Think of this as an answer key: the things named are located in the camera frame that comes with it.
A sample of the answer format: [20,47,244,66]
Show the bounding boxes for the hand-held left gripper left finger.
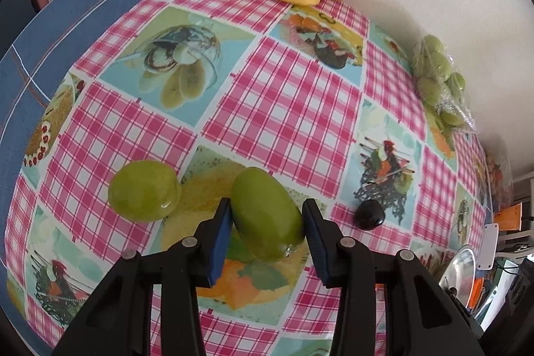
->
[52,197,232,356]

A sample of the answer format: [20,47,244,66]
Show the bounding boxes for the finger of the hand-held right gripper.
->
[444,286,480,323]

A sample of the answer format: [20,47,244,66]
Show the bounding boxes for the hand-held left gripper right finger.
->
[301,198,487,356]

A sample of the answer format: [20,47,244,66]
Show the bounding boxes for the round metal basin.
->
[434,245,480,298]

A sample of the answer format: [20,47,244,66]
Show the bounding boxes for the elongated green mango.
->
[230,167,306,263]

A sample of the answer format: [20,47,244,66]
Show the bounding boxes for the dark plum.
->
[354,200,385,229]

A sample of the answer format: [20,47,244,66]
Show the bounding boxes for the round green mango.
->
[107,160,183,222]

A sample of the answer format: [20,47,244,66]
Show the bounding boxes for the orange plastic lid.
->
[465,277,487,309]

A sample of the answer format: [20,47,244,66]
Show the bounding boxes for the white plastic box device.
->
[478,223,499,270]

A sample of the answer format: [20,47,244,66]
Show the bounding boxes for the orange paper cup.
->
[498,203,524,232]

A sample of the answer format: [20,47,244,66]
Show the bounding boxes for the bag of green jujubes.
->
[411,34,476,135]

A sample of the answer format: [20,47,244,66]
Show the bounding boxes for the blue lined cloth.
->
[0,0,222,156]

